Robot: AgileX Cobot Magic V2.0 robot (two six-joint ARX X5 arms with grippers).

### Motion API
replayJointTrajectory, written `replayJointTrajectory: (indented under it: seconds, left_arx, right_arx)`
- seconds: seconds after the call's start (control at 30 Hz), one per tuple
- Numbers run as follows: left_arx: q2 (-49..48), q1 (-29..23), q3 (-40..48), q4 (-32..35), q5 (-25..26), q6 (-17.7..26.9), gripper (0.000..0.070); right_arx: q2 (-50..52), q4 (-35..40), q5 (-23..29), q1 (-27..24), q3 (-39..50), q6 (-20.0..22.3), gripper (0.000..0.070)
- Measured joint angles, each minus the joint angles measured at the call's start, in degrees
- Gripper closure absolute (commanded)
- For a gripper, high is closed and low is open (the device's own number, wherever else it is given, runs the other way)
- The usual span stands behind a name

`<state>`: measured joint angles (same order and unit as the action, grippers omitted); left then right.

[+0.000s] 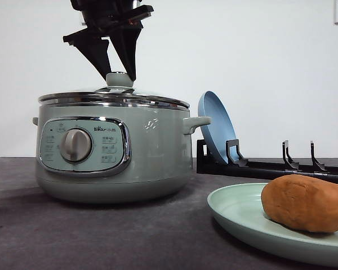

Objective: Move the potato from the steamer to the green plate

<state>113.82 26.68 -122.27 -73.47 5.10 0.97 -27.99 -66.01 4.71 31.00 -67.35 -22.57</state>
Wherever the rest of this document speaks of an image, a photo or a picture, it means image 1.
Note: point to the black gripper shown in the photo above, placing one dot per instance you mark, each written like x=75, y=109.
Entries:
x=103, y=15

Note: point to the glass steamer lid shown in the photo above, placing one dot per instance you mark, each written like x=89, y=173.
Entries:
x=119, y=90

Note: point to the green plate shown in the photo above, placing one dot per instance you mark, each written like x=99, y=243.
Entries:
x=240, y=207

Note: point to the brown potato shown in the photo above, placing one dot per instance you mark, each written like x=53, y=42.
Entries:
x=302, y=202

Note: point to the green electric steamer pot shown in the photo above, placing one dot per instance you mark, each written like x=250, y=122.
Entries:
x=114, y=154

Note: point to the blue plate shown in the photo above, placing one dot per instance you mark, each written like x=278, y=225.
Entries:
x=220, y=128

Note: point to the black plate rack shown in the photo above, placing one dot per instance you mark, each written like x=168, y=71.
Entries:
x=237, y=165

